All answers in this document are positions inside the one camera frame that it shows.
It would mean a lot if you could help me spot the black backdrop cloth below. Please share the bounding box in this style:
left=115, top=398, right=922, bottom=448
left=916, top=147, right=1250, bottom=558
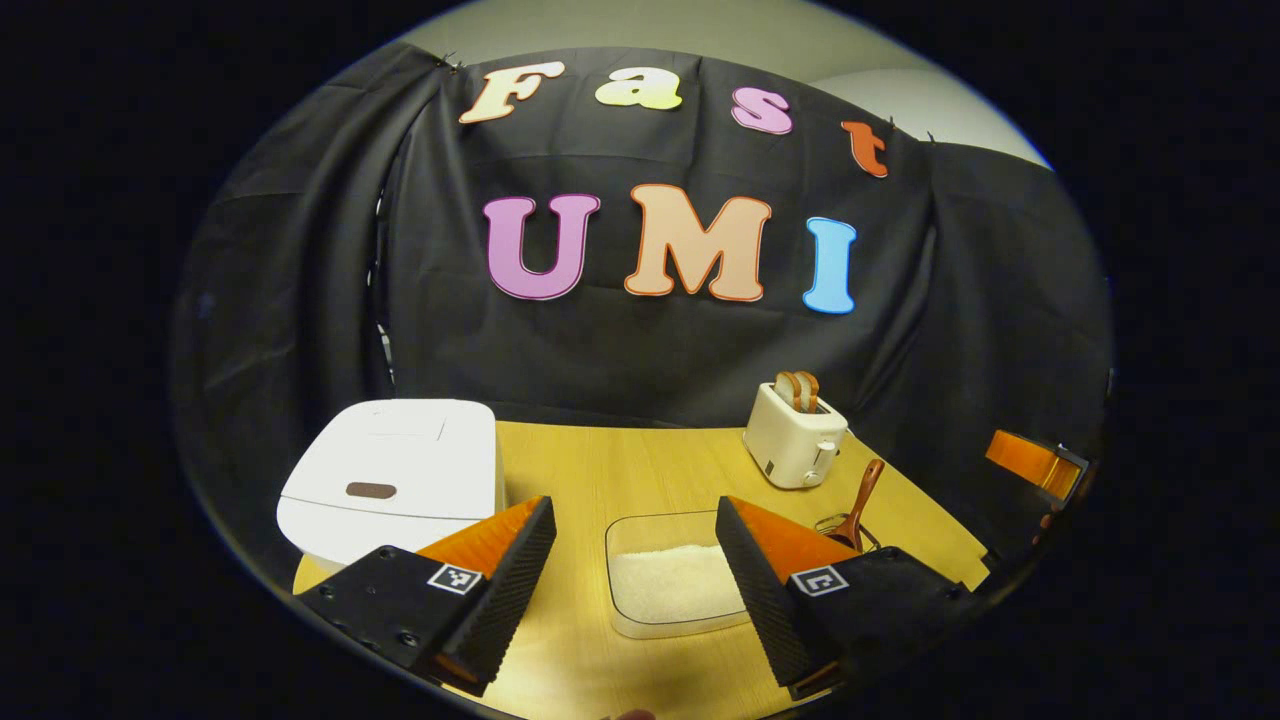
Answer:
left=170, top=45, right=1114, bottom=561

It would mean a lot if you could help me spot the white toaster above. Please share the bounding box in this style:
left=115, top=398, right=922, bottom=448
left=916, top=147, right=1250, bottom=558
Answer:
left=743, top=382, right=849, bottom=490

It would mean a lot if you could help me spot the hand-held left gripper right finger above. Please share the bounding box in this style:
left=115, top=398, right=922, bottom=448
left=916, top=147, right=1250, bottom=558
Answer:
left=715, top=495, right=976, bottom=701

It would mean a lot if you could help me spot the brown wooden spoon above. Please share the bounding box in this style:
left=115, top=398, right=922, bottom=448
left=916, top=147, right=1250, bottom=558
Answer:
left=825, top=459, right=886, bottom=553

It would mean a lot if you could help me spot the white rice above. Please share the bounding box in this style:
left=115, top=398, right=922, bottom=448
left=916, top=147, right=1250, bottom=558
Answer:
left=610, top=545, right=749, bottom=626

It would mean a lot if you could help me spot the white rice cooker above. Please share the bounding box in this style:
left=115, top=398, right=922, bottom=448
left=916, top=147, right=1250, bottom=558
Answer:
left=277, top=399, right=506, bottom=573

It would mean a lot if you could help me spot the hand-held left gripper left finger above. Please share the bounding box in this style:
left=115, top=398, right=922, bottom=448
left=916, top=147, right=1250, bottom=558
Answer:
left=297, top=495, right=558, bottom=698

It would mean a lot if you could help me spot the clear wire chopstick holder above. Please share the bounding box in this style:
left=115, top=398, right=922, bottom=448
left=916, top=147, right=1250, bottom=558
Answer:
left=815, top=513, right=881, bottom=556

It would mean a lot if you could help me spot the clear plastic rice tray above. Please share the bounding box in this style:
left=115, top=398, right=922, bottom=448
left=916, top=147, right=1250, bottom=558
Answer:
left=605, top=511, right=761, bottom=639

